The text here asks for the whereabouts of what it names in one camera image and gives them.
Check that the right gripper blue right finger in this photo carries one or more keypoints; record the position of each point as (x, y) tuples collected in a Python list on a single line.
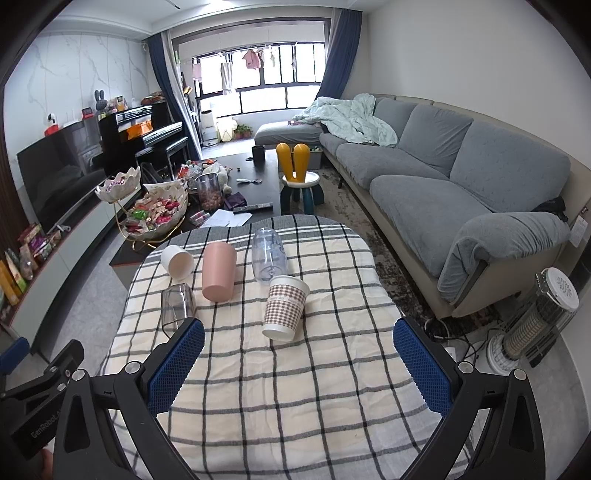
[(437, 375)]

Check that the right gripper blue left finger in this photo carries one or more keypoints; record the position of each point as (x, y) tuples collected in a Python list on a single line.
[(150, 387)]

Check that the clear smoky glass cup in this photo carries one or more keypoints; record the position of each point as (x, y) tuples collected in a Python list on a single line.
[(177, 305)]

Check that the white paper cup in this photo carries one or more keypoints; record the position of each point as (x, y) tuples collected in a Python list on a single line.
[(177, 262)]

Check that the pink plastic cup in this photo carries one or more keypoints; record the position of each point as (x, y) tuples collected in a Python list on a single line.
[(218, 274)]

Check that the brown checkered paper cup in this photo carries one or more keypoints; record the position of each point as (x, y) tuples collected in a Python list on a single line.
[(284, 307)]

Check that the clear plastic bottle cup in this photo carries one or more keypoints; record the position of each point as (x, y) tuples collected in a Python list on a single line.
[(268, 256)]

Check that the black cup on table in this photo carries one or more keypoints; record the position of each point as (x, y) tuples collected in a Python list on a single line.
[(258, 154)]

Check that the long tv console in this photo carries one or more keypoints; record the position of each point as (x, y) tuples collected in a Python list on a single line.
[(31, 317)]

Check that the electric space heater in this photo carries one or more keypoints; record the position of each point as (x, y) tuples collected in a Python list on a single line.
[(548, 309)]

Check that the checkered tablecloth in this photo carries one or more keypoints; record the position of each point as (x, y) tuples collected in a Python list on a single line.
[(337, 402)]

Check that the snack bags on console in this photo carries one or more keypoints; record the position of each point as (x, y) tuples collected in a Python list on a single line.
[(19, 268)]

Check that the tiered shell snack bowl stand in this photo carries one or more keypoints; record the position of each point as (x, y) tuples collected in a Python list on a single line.
[(152, 212)]

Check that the grey sectional sofa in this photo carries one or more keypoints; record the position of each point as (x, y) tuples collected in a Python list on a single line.
[(474, 207)]

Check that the white paper sheets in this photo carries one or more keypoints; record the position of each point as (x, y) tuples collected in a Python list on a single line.
[(225, 218)]

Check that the black remote control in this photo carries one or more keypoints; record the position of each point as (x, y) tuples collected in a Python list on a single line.
[(253, 208)]

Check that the clear snack jar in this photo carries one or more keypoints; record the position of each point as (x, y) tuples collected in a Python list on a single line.
[(209, 192)]

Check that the black television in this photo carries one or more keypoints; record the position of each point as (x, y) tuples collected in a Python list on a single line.
[(60, 172)]

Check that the piano bench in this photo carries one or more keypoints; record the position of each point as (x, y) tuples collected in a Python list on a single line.
[(177, 154)]

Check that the black upright piano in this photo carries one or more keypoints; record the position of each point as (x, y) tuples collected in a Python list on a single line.
[(138, 136)]

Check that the light green blanket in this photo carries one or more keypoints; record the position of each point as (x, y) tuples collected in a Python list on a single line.
[(351, 120)]

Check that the blue curtain right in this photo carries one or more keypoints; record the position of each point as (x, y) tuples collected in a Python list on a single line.
[(344, 38)]

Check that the blue curtain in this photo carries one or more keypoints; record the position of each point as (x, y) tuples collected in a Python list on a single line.
[(163, 66), (344, 38)]

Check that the blue curtain left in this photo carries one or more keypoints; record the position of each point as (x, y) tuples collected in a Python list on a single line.
[(163, 66)]

